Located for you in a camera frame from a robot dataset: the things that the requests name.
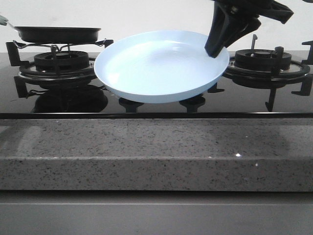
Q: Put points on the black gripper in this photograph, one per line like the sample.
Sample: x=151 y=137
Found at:
x=225 y=29

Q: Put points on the light blue plate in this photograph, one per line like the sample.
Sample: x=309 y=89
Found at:
x=159 y=66

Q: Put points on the black frying pan green handle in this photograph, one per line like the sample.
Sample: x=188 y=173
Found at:
x=54 y=35

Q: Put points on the black right gas burner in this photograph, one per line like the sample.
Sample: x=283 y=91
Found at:
x=257 y=60

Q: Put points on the black gas burner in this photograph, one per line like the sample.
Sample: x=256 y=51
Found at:
x=67 y=60
x=257 y=60

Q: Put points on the black right pan support grate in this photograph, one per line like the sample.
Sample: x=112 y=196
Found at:
x=271 y=71

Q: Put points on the black pan support grate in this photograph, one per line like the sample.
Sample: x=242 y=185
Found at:
x=50 y=80
x=271 y=71

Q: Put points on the black glass gas cooktop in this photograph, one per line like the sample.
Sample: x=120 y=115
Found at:
x=94 y=101

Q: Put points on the black left gas burner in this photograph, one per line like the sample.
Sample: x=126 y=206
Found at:
x=67 y=60

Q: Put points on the black left pan support grate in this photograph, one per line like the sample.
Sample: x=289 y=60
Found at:
x=50 y=80

